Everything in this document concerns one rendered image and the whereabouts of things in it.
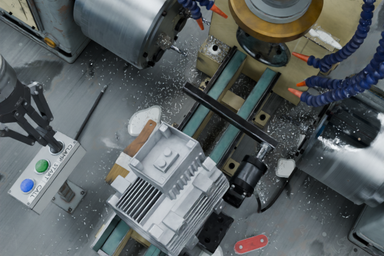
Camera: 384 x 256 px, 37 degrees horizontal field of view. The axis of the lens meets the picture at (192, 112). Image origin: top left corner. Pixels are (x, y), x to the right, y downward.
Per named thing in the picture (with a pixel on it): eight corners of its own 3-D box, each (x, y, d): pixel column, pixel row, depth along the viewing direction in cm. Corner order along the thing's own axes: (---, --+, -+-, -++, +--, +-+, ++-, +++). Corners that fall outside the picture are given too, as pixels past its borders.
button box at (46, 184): (65, 139, 132) (55, 127, 127) (88, 151, 128) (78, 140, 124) (18, 201, 127) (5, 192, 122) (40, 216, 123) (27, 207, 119)
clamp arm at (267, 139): (277, 143, 135) (186, 82, 136) (281, 140, 132) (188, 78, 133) (270, 155, 134) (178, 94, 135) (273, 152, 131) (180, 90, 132)
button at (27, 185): (30, 179, 124) (25, 175, 122) (39, 185, 122) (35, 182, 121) (20, 190, 123) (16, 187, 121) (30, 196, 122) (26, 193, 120)
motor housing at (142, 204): (177, 160, 144) (153, 120, 129) (238, 198, 134) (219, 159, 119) (125, 225, 138) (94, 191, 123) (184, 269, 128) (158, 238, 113)
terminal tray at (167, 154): (171, 137, 129) (162, 120, 124) (208, 159, 124) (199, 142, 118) (137, 179, 126) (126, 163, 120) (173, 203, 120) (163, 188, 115)
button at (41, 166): (44, 160, 125) (40, 156, 124) (54, 166, 124) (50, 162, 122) (35, 171, 124) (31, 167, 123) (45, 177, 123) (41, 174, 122)
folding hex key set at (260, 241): (264, 233, 148) (266, 232, 146) (268, 246, 147) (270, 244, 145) (232, 243, 146) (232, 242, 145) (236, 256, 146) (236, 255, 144)
